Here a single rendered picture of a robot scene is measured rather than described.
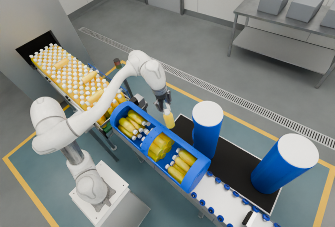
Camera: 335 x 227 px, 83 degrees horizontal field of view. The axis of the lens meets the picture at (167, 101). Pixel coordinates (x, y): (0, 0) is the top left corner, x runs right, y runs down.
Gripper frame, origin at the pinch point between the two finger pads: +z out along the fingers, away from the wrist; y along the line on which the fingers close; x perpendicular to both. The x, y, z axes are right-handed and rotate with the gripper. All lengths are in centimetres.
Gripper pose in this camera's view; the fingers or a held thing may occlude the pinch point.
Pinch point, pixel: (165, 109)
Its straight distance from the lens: 126.8
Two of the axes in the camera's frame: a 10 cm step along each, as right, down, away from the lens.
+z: 1.6, 5.7, 8.1
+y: 6.8, -6.6, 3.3
